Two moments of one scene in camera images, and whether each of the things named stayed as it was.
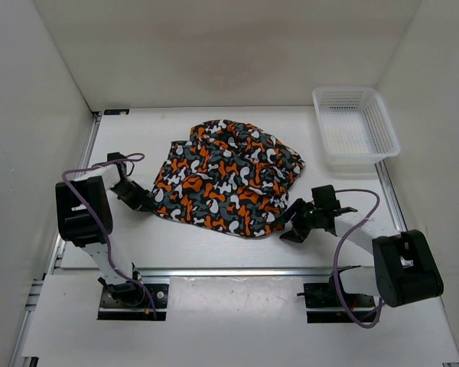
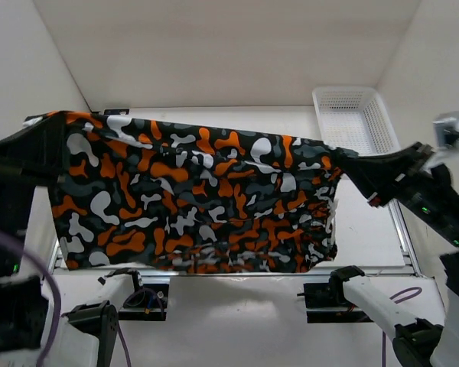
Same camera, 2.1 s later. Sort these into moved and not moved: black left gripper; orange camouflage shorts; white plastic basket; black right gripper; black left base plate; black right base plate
Moved: orange camouflage shorts; black right gripper; black left gripper
Not moved: white plastic basket; black left base plate; black right base plate
